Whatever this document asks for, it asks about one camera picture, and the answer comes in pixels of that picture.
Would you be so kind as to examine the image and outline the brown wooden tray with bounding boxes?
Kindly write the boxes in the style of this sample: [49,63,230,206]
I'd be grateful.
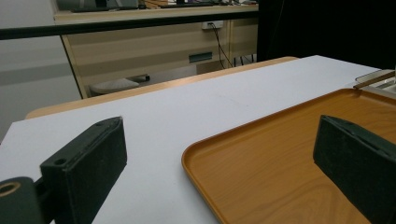
[181,88,396,224]

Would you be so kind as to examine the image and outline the brown chopstick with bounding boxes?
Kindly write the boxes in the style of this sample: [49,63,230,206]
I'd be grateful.
[353,70,396,90]

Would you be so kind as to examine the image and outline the white partition panel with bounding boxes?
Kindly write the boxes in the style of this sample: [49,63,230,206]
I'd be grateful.
[0,0,83,144]

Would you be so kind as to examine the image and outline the black horizontal bar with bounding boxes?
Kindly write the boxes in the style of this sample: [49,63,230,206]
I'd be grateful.
[0,10,260,41]

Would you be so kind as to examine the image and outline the black power cable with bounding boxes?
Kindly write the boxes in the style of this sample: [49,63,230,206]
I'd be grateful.
[208,22,234,69]

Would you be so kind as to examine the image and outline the beige wooden desk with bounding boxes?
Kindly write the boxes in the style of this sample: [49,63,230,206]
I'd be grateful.
[52,0,260,99]

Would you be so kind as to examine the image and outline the white power strip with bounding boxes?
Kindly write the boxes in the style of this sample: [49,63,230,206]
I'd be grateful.
[201,20,224,31]

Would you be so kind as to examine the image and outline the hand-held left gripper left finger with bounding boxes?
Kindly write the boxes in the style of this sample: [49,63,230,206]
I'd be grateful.
[39,116,129,224]

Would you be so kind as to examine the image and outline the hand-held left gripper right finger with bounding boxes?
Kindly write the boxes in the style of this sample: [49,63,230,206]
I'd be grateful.
[312,114,396,224]

